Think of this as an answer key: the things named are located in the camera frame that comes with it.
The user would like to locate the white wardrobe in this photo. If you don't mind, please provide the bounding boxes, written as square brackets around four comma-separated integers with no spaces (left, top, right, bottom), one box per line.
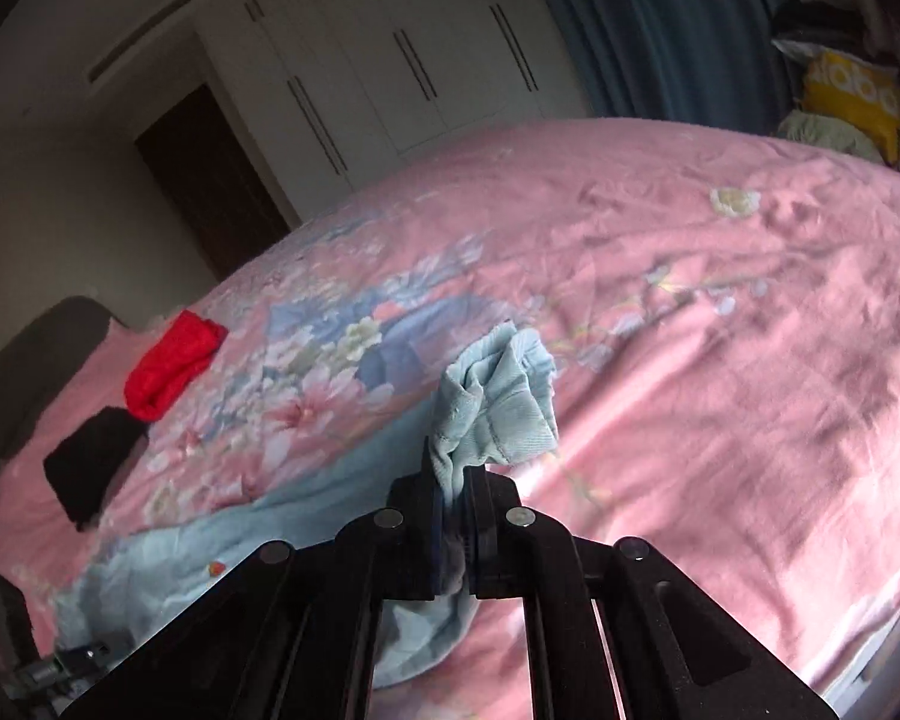
[195,0,587,235]

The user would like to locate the blue curtain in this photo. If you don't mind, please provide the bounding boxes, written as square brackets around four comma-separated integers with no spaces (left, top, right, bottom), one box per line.
[511,0,809,139]

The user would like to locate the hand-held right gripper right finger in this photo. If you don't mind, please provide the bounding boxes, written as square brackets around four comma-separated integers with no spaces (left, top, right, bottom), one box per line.
[460,466,839,720]

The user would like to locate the pink floral bed sheet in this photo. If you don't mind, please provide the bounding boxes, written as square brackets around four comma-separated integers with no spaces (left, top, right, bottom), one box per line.
[0,117,900,720]

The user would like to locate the red folded garment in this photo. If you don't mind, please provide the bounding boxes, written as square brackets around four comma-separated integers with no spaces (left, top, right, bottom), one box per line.
[124,309,230,422]

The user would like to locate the yellow printed bag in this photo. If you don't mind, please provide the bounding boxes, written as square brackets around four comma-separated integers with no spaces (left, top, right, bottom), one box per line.
[801,49,900,164]

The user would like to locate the dark wooden door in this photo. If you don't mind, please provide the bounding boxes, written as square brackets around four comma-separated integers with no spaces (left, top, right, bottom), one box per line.
[133,84,295,282]

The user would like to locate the light blue pants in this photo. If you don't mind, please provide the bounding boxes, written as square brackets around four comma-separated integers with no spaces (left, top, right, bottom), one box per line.
[54,321,560,691]

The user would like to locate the grey bed headboard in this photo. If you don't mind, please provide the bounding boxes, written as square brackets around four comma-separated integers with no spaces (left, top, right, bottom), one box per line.
[0,295,130,541]

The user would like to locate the pale green cushion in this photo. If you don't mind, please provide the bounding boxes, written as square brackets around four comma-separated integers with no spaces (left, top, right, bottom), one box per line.
[777,109,887,163]

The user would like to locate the black folded garment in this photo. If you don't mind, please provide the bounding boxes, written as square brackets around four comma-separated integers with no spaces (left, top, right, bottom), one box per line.
[43,405,151,532]

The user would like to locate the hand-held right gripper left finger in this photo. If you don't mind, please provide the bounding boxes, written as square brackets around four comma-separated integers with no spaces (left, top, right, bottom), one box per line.
[58,457,445,720]

